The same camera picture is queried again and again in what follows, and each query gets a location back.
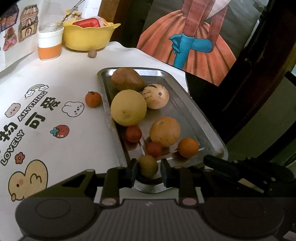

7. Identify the brown wooden door frame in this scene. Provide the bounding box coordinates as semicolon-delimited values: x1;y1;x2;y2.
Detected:
98;0;120;22

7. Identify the glass jar orange white sleeve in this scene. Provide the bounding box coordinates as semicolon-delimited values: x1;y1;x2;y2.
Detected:
38;23;64;60

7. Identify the small tangerine with stem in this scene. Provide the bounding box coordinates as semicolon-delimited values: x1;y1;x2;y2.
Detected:
85;91;102;108

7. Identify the beige striped melon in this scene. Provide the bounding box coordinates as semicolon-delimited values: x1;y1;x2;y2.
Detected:
142;83;170;109

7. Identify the yellow flower twig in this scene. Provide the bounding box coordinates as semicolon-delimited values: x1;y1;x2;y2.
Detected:
57;0;85;26

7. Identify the brown mango fruit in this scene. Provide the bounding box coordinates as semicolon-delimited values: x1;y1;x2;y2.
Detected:
111;67;147;91

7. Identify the small brown kiwi fruit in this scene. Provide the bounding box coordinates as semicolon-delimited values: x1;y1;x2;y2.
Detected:
138;155;158;178

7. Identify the coloured houses paper drawing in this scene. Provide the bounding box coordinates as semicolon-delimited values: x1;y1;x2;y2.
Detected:
1;1;44;71

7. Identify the large orange fruit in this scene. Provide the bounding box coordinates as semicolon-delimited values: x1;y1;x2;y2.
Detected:
149;116;181;147

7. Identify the silver metal tray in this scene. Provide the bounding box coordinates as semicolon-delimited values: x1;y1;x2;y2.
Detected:
97;68;228;167

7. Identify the small red tomato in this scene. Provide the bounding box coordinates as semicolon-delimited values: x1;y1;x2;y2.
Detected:
125;126;142;143

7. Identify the small mandarin orange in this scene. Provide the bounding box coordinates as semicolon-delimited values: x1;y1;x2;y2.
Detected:
178;138;199;158

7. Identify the red object in bowl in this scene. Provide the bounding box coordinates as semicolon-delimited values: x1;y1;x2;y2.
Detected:
73;16;107;28

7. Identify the girl orange dress poster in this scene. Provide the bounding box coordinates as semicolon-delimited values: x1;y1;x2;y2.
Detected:
137;1;268;86

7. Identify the yellow plastic bowl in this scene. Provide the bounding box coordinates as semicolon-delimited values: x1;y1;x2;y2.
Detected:
63;22;120;51

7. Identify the small brown nut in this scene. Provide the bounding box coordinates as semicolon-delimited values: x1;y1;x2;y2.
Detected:
87;50;97;58

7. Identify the yellow lemon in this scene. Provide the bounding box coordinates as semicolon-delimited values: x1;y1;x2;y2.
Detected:
110;89;147;126

